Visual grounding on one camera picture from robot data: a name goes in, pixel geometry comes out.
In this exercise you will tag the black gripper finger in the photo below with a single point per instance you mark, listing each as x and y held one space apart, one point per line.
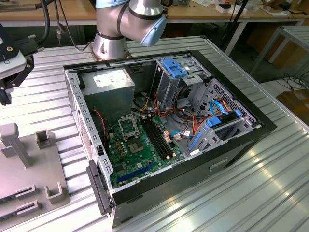
21 75

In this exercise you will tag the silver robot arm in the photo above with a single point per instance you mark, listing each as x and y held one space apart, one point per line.
108 41

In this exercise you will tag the CPU socket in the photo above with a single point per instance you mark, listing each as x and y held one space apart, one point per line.
137 147

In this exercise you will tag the grey power supply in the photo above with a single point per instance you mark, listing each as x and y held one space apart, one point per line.
108 96

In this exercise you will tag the grey parts rack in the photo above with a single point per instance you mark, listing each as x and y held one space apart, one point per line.
24 174

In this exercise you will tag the black case latch panel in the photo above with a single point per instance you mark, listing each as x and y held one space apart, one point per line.
96 183

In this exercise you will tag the metal optical drive cage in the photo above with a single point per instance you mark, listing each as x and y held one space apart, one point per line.
166 89

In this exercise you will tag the black RAM slot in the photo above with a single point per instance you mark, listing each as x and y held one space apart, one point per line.
161 137
155 140

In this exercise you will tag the blue expansion slot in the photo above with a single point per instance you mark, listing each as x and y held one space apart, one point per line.
135 172

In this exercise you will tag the blue drive cage latch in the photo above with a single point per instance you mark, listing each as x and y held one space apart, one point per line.
172 66

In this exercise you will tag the green motherboard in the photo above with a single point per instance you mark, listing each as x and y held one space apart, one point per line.
144 166

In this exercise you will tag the black PC case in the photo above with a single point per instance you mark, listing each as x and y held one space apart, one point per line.
181 178

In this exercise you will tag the blue disk carrier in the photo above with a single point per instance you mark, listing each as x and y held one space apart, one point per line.
213 122

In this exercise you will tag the white box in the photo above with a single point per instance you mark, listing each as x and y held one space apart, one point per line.
225 9

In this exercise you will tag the metal disk bay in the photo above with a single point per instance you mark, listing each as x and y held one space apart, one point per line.
245 125

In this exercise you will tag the wooden desk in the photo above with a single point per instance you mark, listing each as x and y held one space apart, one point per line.
253 15

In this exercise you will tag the brown cardboard box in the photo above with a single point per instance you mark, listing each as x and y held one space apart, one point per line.
287 55
297 101

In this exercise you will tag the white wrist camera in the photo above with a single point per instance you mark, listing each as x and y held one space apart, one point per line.
12 66

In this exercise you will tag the black camera bracket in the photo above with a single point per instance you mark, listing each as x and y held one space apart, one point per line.
21 46

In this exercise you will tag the blue plastic rail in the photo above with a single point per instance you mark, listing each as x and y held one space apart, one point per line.
194 141

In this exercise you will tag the metal frame shelf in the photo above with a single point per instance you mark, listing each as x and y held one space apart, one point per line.
289 30

